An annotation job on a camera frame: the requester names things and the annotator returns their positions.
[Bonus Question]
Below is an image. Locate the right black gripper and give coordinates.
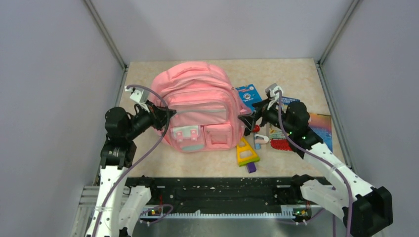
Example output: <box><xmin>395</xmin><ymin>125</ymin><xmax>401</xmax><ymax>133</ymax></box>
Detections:
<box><xmin>238</xmin><ymin>97</ymin><xmax>294</xmax><ymax>134</ymax></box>

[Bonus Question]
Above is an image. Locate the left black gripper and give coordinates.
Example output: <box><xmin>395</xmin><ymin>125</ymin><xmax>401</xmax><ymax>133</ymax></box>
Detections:
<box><xmin>125</xmin><ymin>98</ymin><xmax>175</xmax><ymax>140</ymax></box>

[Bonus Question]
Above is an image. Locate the blue card game box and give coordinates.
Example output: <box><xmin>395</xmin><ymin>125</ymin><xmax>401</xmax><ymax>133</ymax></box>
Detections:
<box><xmin>236</xmin><ymin>84</ymin><xmax>262</xmax><ymax>112</ymax></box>

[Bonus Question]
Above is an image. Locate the pink student backpack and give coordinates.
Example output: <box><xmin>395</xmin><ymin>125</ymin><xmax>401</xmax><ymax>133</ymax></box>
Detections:
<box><xmin>151</xmin><ymin>61</ymin><xmax>251</xmax><ymax>153</ymax></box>

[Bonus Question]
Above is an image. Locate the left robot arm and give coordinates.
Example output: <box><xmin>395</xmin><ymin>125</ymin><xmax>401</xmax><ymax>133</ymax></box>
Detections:
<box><xmin>85</xmin><ymin>101</ymin><xmax>176</xmax><ymax>237</ymax></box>

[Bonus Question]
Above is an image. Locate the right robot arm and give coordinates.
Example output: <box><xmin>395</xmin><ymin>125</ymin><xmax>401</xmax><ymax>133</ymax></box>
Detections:
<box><xmin>238</xmin><ymin>99</ymin><xmax>393</xmax><ymax>237</ymax></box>

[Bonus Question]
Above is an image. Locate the red black stamp toy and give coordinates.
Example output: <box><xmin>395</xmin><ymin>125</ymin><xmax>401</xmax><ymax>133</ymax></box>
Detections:
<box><xmin>252</xmin><ymin>124</ymin><xmax>260</xmax><ymax>133</ymax></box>

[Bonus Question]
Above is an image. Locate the blue story book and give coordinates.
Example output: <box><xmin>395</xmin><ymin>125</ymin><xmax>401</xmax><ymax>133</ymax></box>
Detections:
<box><xmin>281</xmin><ymin>96</ymin><xmax>300</xmax><ymax>106</ymax></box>

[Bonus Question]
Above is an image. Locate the red keyboard booklet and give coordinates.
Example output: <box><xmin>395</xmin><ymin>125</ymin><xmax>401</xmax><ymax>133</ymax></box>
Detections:
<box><xmin>267</xmin><ymin>125</ymin><xmax>292</xmax><ymax>152</ymax></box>

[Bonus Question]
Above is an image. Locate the yellow green purple block toy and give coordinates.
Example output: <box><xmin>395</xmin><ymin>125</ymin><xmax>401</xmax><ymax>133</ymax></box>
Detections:
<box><xmin>236</xmin><ymin>137</ymin><xmax>260</xmax><ymax>173</ymax></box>

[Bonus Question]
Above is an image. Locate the colourful thin book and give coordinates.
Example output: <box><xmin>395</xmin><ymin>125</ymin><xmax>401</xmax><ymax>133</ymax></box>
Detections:
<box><xmin>308</xmin><ymin>113</ymin><xmax>333</xmax><ymax>151</ymax></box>

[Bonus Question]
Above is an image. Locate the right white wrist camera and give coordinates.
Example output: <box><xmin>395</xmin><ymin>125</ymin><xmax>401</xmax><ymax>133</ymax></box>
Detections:
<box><xmin>265</xmin><ymin>83</ymin><xmax>284</xmax><ymax>102</ymax></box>

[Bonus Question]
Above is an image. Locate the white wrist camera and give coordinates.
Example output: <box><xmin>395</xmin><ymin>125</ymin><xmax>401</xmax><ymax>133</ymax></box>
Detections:
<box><xmin>265</xmin><ymin>83</ymin><xmax>284</xmax><ymax>102</ymax></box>
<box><xmin>125</xmin><ymin>85</ymin><xmax>150</xmax><ymax>105</ymax></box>

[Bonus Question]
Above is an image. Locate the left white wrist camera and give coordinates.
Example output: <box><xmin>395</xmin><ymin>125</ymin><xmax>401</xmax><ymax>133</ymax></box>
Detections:
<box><xmin>125</xmin><ymin>85</ymin><xmax>150</xmax><ymax>105</ymax></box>

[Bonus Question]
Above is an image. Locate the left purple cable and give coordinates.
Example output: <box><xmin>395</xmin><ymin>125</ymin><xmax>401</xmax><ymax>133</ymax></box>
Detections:
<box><xmin>90</xmin><ymin>84</ymin><xmax>171</xmax><ymax>237</ymax></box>

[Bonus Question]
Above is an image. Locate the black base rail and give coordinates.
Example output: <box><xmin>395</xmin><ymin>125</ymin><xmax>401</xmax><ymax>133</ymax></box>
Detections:
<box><xmin>126</xmin><ymin>177</ymin><xmax>315</xmax><ymax>215</ymax></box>

